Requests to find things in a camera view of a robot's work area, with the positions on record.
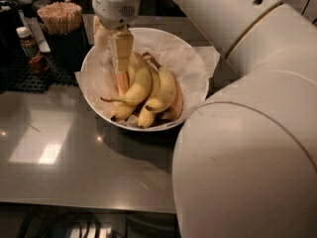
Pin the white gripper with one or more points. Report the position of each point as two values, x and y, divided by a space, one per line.
112 12

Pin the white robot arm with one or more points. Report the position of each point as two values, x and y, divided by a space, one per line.
245 162

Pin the orange banana back left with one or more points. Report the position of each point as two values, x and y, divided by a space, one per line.
123 82

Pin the white bowl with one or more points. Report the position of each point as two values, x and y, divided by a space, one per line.
194 93

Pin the orange banana right edge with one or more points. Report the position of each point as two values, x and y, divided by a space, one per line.
173 112

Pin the black chopstick holder cup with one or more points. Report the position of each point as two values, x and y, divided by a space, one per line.
71 48

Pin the bundle of wooden chopsticks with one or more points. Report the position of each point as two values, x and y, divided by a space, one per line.
61 17

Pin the white flat utensil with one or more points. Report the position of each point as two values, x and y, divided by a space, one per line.
34 26

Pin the small red-brown jar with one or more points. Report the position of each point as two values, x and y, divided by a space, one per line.
39 65

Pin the dark lidded jar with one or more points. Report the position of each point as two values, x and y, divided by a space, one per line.
38 4
27 7

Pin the small white-capped sauce bottle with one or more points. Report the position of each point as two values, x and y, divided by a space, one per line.
28 42

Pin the white paper liner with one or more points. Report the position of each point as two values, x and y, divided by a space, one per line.
185 63

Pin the black grid mat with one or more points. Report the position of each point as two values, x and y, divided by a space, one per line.
15 74

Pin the black container far left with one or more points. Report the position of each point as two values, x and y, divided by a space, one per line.
9 22

